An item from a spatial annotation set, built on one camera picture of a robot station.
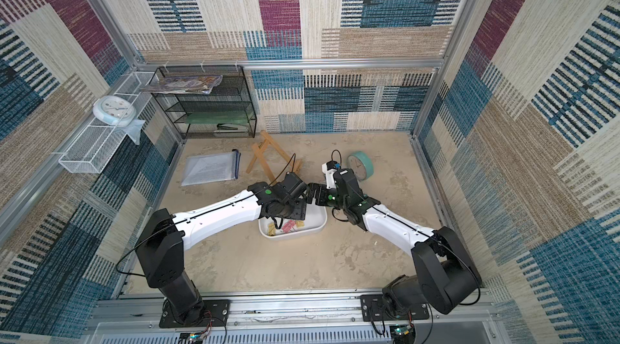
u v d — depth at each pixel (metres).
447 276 0.42
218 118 0.98
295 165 1.02
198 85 0.88
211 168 1.07
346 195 0.66
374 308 0.74
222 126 1.11
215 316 0.73
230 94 1.07
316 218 0.93
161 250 0.44
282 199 0.61
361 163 0.97
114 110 0.75
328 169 0.79
